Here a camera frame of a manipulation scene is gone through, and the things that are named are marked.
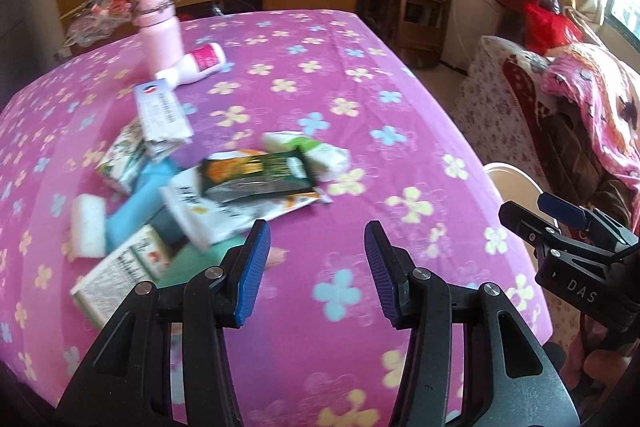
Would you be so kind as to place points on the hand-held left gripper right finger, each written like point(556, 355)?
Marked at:
point(380, 272)

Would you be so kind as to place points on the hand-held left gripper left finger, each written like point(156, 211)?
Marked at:
point(252, 272)

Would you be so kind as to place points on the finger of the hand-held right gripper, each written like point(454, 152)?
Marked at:
point(562, 209)
point(522, 218)

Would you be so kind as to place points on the white green milk carton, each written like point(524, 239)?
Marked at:
point(120, 274)

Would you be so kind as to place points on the teal blue snack packet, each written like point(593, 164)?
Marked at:
point(135, 207)

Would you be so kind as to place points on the white plastic container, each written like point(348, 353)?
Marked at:
point(507, 192)

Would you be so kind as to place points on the brown jacket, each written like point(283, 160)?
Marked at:
point(575, 157)

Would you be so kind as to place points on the white printed packet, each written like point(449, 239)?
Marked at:
point(200, 212)

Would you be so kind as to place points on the dark teal packet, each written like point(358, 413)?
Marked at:
point(167, 232)

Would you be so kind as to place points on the dark green snack wrapper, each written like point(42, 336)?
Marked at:
point(250, 172)

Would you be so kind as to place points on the pink printed blanket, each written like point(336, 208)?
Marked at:
point(600, 107)

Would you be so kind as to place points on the floral covered sofa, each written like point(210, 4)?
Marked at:
point(490, 107)

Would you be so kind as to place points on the white green tissue packet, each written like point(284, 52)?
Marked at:
point(325, 157)

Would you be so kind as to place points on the white foam sponge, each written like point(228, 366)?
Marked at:
point(87, 227)

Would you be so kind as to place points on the floral tissue packet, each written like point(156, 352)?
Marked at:
point(120, 157)

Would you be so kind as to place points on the white box with blue print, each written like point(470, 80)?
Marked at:
point(162, 117)

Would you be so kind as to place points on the red plastic bag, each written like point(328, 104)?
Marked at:
point(550, 27)

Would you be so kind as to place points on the pink floral bedsheet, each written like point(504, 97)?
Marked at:
point(300, 82)

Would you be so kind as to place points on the white bottle with pink label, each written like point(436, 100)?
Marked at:
point(197, 67)

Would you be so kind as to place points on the pink drinking bottle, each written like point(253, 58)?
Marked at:
point(160, 32)

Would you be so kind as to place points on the pile of plastic bags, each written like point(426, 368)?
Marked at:
point(100, 14)

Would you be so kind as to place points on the grey cabinet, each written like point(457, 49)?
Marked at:
point(35, 32)

